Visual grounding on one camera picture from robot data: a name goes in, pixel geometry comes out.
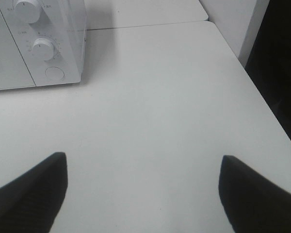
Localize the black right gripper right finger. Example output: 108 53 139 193
218 155 291 233

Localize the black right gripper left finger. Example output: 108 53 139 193
0 152 68 233

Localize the round white door button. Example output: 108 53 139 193
45 67 65 81

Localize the white microwave door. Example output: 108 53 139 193
0 11 35 90

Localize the white timer knob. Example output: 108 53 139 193
32 38 55 61

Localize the white microwave oven body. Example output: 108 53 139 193
0 0 87 87

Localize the upper white power knob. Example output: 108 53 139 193
14 0 42 24

